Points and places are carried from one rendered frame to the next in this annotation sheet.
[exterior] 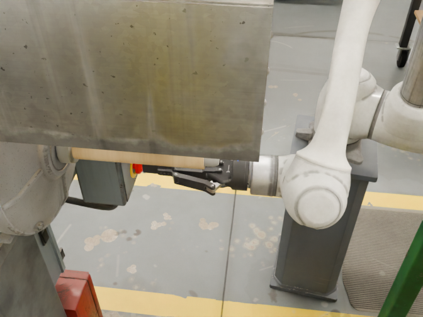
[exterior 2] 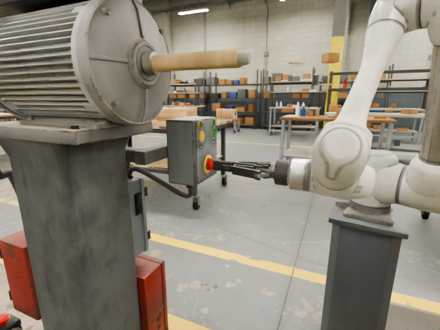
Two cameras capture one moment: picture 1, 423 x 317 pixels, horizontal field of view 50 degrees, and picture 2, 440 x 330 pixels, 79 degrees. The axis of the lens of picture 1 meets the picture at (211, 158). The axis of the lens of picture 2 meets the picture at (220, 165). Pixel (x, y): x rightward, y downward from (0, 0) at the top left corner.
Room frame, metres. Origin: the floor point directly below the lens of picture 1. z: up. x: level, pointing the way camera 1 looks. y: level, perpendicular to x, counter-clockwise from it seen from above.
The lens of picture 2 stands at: (-0.03, -0.10, 1.18)
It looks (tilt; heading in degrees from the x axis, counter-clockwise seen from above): 14 degrees down; 17
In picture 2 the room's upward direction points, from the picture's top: straight up
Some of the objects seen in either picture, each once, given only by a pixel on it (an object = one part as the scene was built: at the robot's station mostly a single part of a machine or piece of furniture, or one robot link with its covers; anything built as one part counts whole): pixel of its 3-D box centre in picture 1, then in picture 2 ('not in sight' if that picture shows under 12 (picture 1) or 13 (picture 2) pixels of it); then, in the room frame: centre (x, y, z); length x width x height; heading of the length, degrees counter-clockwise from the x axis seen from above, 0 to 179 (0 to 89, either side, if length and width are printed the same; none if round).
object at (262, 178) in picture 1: (262, 175); (299, 174); (0.72, -0.11, 0.97); 0.09 x 0.06 x 0.09; 173
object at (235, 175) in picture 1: (228, 172); (273, 171); (0.73, -0.04, 0.97); 0.09 x 0.08 x 0.07; 83
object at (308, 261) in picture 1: (318, 214); (357, 282); (1.16, -0.41, 0.35); 0.28 x 0.28 x 0.70; 75
